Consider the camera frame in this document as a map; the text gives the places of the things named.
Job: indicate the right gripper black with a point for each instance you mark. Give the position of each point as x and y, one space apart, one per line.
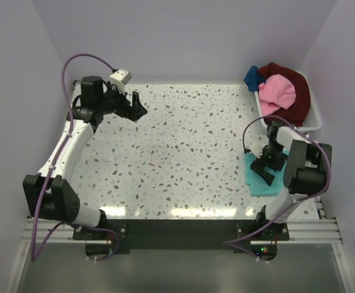
258 165

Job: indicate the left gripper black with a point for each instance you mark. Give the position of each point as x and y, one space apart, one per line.
127 111

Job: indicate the teal t shirt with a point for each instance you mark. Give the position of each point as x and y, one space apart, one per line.
257 186

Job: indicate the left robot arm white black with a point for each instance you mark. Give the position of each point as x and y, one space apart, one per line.
49 194

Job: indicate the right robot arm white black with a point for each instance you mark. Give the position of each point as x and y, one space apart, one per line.
306 165

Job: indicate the dark red t shirt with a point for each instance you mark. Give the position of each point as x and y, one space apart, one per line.
297 113

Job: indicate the pink t shirt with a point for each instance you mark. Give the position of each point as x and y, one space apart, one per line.
276 93

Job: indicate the blue t shirt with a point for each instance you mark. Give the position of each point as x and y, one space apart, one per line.
253 79

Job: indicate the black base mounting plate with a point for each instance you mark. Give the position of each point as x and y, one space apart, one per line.
164 235

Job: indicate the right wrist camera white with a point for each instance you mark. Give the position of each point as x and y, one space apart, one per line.
256 149

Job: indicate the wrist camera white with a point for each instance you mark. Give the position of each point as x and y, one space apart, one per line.
256 149
120 78

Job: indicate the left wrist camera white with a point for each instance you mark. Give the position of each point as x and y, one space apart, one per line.
120 78

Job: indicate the aluminium frame rail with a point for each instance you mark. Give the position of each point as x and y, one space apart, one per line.
307 224

